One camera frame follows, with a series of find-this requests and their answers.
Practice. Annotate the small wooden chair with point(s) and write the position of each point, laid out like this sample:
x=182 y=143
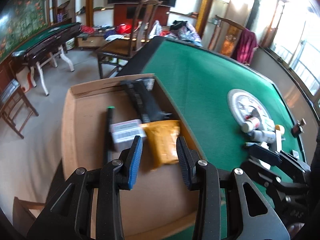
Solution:
x=15 y=105

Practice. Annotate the wooden wall shelf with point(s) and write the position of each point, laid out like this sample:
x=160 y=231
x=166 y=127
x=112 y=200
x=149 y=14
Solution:
x=190 y=2
x=82 y=2

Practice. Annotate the red brown television cabinet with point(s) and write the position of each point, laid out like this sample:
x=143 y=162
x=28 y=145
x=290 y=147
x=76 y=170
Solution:
x=125 y=15

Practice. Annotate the white barcode medicine box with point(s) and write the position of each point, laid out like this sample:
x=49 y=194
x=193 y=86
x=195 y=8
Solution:
x=125 y=132

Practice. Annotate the white bottle ribbed cap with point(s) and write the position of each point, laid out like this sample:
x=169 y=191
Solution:
x=262 y=136

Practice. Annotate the black marker green caps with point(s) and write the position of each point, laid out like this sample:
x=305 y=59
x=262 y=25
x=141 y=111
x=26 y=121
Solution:
x=108 y=130

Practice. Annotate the white plastic bag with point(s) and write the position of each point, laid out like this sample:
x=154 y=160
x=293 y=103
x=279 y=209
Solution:
x=155 y=28

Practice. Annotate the dark glass perfume bottle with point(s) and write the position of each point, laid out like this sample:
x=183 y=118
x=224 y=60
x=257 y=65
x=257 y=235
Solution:
x=298 y=130

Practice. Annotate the maroon cloth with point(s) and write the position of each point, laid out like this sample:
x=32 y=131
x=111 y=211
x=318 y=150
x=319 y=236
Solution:
x=246 y=45

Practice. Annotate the white bottle red label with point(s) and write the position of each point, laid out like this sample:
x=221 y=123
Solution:
x=250 y=125

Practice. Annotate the green top side table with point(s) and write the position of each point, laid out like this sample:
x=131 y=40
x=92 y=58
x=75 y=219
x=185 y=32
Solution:
x=45 y=37

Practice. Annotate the round grey table centre disc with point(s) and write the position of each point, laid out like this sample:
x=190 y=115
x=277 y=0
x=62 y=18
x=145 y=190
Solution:
x=237 y=100

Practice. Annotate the white orange bag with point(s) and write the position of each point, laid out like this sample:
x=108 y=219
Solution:
x=25 y=78

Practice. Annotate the yellow plastic cylinder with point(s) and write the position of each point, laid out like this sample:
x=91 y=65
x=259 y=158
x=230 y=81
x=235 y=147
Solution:
x=281 y=129

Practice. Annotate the red plastic bag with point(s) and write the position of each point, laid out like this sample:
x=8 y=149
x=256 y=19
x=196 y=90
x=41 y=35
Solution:
x=87 y=29

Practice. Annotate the carved back wooden chair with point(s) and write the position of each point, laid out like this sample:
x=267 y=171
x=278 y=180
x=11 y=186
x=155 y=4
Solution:
x=230 y=42

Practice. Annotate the window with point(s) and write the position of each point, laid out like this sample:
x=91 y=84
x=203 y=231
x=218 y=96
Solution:
x=307 y=62

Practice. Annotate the white pill bottle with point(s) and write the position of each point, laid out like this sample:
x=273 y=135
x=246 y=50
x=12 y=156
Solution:
x=268 y=125

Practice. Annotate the pile of clothes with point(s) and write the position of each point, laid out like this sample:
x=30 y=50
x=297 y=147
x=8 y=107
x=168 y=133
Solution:
x=185 y=30

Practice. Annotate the brown cardboard box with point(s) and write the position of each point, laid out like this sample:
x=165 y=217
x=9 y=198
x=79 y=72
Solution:
x=82 y=120

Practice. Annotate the floral wall painting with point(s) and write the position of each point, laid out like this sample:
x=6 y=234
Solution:
x=22 y=17

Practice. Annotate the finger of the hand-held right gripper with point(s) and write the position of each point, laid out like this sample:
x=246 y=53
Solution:
x=257 y=172
x=265 y=153

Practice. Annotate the orange snack packet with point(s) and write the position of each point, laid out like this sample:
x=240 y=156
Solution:
x=162 y=142

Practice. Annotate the black zipper pouch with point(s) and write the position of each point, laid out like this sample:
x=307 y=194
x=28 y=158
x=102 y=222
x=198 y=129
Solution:
x=145 y=100

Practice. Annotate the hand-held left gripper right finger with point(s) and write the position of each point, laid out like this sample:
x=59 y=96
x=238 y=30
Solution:
x=183 y=160

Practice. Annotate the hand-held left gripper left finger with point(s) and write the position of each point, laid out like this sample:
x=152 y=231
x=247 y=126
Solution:
x=135 y=160

